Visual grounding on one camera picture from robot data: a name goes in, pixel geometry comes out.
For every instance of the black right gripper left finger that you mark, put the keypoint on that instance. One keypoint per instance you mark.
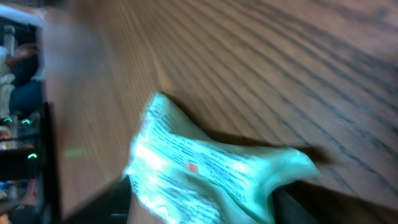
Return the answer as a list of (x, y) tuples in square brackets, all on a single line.
[(112, 207)]

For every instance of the mint green wipes pack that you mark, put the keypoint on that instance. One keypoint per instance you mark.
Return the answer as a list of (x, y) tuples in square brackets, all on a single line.
[(182, 175)]

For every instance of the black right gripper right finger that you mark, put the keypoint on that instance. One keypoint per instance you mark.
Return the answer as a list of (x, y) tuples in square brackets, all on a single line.
[(288, 210)]

